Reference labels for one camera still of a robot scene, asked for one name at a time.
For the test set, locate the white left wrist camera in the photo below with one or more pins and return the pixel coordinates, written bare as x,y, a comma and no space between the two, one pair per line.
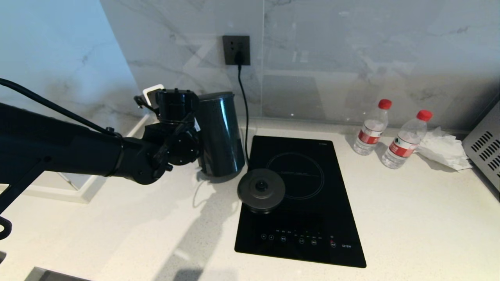
152,93

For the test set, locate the crumpled white tissue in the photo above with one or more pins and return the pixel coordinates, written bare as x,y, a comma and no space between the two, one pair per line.
441,150

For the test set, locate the black electric kettle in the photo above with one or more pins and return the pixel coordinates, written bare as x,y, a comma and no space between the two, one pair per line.
220,136

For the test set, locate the round grey kettle base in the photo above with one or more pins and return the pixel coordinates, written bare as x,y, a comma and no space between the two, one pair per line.
261,191

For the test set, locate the black glass induction cooktop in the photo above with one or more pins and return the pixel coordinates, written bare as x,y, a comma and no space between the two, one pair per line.
312,226

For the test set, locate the dark grey wall socket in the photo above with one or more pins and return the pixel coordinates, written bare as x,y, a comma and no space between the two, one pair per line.
236,46

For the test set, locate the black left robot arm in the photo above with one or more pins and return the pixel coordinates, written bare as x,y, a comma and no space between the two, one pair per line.
58,148

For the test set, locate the red-capped water bottle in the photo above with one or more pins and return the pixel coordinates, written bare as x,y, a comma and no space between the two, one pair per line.
371,132
404,144

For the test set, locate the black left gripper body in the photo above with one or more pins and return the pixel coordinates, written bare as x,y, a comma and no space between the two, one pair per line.
197,125

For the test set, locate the silver vented appliance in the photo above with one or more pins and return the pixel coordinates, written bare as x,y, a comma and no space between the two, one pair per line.
484,152

